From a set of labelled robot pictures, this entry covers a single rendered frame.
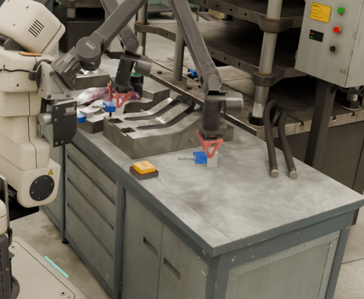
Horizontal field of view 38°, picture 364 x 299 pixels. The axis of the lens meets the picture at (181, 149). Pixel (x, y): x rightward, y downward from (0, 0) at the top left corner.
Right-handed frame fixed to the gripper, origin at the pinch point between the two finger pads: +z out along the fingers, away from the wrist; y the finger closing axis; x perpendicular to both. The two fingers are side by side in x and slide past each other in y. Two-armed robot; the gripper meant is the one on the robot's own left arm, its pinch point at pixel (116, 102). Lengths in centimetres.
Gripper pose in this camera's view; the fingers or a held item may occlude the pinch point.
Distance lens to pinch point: 217.9
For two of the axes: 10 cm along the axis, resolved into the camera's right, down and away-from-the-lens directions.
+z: -2.9, 8.6, 4.3
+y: -5.2, -5.1, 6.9
